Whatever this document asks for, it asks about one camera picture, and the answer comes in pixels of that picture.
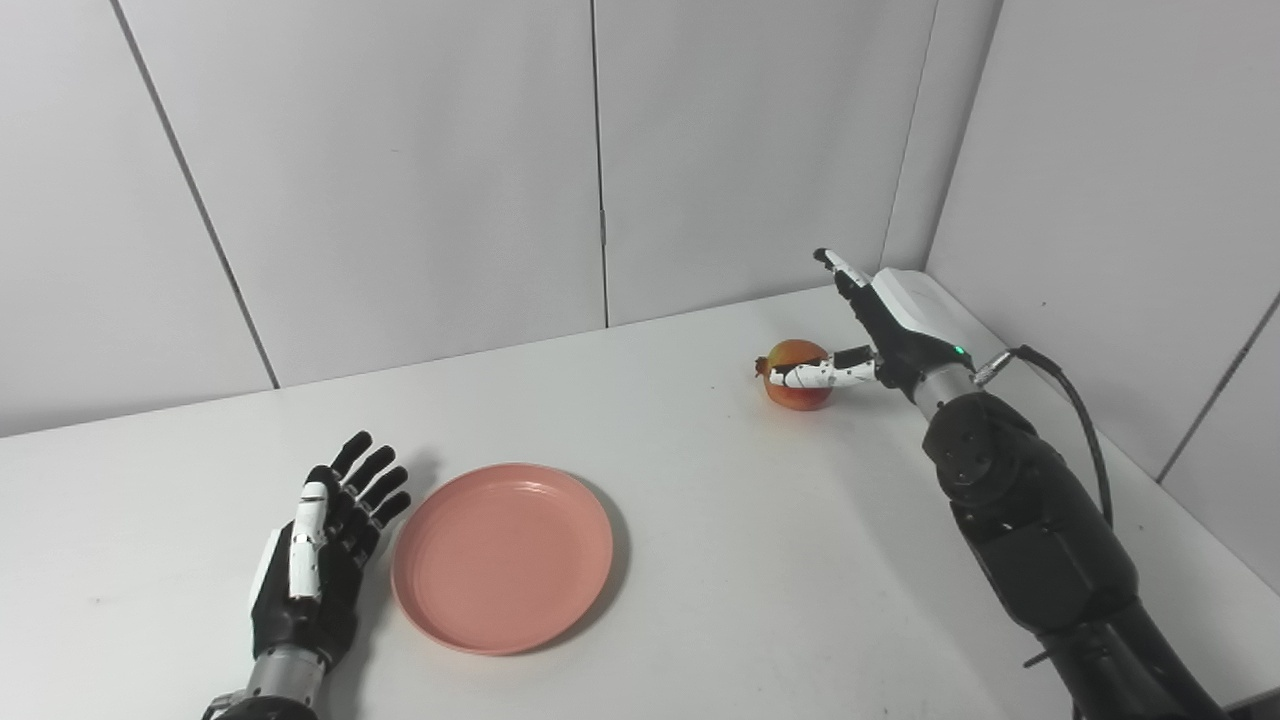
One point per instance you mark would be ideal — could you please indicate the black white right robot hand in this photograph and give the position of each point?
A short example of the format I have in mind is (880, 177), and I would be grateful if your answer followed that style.
(905, 320)

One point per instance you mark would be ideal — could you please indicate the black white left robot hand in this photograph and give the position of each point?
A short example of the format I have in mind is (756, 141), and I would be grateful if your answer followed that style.
(310, 590)

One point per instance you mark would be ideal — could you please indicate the red yellow pomegranate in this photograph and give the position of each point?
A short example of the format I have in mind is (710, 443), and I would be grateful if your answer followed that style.
(795, 398)

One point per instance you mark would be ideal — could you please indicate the pink round plate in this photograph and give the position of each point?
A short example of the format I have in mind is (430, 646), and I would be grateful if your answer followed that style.
(502, 558)

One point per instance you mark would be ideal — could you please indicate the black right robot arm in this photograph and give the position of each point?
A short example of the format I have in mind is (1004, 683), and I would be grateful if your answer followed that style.
(1040, 520)

